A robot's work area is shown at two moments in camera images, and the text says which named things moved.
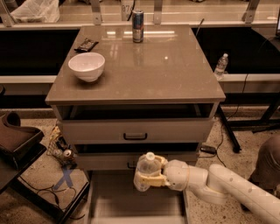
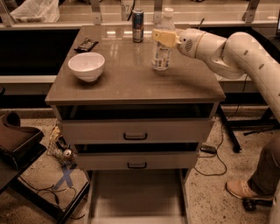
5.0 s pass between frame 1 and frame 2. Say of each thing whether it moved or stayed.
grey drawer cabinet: stayed
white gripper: moved
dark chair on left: stayed
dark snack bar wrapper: stayed
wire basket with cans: stayed
